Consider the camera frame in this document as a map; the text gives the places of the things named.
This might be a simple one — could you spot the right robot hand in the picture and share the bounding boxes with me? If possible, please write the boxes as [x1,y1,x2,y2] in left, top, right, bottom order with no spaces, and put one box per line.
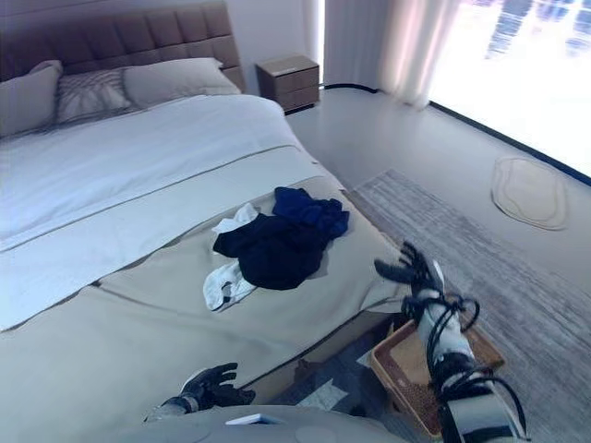
[373,240,446,296]

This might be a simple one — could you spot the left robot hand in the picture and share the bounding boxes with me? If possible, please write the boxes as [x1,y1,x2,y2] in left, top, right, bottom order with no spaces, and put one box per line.
[181,362,257,411]

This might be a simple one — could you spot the woven wicker basket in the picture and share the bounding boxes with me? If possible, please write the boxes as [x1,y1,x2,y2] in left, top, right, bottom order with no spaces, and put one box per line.
[370,317,505,437]

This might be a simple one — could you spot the bed with beige cover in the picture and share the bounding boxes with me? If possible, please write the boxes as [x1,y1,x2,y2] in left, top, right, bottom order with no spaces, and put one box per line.
[0,94,410,443]

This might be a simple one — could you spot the grey robot torso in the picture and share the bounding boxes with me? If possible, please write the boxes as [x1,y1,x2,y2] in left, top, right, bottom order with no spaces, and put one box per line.
[115,404,403,443]

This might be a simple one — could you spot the grey area rug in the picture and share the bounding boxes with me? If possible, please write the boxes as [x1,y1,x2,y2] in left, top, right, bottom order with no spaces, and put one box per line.
[344,168,591,443]

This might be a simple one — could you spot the white garment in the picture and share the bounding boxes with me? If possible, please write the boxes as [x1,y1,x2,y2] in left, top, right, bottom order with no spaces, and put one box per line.
[202,202,259,312]

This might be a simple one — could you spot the blue garment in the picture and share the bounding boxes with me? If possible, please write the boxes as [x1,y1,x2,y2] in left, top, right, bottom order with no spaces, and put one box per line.
[271,186,351,241]

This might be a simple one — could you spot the black garment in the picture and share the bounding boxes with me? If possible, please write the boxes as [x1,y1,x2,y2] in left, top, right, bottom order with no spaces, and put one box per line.
[212,213,334,292]

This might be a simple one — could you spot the small oval cream mat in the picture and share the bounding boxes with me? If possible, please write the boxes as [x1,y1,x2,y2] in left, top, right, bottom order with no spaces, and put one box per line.
[489,156,570,232]

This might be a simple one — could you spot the white sheer curtain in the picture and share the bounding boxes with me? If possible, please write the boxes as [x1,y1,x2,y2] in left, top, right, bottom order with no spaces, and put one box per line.
[323,0,463,110]

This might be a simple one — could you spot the brown wooden nightstand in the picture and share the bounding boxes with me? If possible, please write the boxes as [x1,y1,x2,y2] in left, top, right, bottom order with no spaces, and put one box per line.
[255,54,321,115]

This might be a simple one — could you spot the white duvet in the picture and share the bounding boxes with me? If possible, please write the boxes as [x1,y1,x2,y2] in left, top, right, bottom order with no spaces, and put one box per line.
[0,94,301,333]

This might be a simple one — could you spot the large beige pillow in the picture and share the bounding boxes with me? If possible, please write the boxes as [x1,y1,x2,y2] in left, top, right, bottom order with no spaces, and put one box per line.
[122,56,242,108]

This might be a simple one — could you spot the striped decorative pillow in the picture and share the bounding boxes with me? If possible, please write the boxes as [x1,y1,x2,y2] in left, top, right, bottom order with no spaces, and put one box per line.
[54,68,138,125]

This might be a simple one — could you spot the brown tufted headboard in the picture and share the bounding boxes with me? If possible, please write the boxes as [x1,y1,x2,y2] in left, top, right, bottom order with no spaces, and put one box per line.
[0,0,246,93]

